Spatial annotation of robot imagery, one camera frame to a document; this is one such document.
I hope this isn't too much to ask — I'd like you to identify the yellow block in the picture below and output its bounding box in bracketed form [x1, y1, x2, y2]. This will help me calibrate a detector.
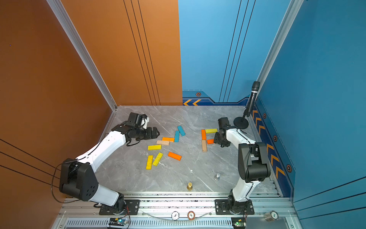
[205, 128, 218, 134]
[146, 155, 153, 170]
[152, 153, 163, 166]

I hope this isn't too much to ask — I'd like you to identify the beige block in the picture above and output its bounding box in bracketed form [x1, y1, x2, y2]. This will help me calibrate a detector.
[202, 140, 207, 152]
[156, 140, 170, 146]

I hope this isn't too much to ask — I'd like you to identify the teal block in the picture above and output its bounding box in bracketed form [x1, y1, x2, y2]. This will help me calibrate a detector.
[177, 126, 186, 136]
[174, 131, 180, 142]

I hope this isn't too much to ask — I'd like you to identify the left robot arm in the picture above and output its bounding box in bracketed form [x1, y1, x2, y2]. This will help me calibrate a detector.
[59, 117, 160, 215]

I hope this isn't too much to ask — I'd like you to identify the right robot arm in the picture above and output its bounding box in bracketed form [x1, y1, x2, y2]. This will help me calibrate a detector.
[214, 117, 271, 215]

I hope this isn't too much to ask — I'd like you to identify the yellow block horizontal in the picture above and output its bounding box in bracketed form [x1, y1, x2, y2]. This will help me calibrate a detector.
[148, 145, 162, 151]

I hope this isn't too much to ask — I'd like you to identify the black microphone on stand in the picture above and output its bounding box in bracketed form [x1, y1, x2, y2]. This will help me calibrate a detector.
[234, 81, 260, 129]

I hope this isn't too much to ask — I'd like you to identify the light orange block centre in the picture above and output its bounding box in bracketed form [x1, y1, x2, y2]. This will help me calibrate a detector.
[162, 137, 175, 142]

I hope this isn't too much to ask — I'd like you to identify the yellow block tilted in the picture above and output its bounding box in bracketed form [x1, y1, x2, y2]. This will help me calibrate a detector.
[152, 153, 163, 166]

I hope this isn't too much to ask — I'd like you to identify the silver weight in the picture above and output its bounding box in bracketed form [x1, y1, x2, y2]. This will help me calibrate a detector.
[214, 173, 221, 181]

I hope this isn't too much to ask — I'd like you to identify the brass weight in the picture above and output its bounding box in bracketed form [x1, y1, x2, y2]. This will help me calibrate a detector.
[187, 182, 193, 191]

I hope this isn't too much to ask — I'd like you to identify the copper round token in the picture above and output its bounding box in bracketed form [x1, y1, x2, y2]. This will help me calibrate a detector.
[187, 211, 195, 220]

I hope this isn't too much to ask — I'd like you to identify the right green circuit board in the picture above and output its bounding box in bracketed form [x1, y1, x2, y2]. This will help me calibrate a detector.
[231, 218, 246, 229]

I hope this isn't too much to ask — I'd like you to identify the green circuit board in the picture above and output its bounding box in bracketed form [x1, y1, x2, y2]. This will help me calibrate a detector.
[108, 218, 129, 229]
[231, 218, 246, 229]

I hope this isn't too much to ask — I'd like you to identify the white round token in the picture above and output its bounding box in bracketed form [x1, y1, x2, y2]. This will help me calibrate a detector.
[171, 211, 180, 220]

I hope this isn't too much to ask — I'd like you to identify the left green circuit board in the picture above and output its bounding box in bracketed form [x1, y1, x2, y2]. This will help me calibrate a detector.
[108, 218, 129, 229]

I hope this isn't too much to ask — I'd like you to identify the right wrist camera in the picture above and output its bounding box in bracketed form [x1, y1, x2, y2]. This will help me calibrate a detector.
[218, 117, 231, 129]

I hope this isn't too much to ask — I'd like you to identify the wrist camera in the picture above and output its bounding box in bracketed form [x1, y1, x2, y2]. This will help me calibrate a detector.
[125, 112, 149, 129]
[218, 117, 231, 129]

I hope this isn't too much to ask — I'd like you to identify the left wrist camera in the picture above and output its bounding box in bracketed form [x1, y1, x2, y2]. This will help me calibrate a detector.
[125, 112, 149, 129]

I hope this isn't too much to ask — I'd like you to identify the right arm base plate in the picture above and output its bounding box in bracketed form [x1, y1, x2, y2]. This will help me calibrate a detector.
[214, 199, 254, 215]

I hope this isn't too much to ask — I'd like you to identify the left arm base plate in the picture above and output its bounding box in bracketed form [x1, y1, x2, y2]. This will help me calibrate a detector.
[99, 199, 140, 216]

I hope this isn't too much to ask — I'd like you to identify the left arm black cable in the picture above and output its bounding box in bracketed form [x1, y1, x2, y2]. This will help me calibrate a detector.
[51, 137, 104, 204]

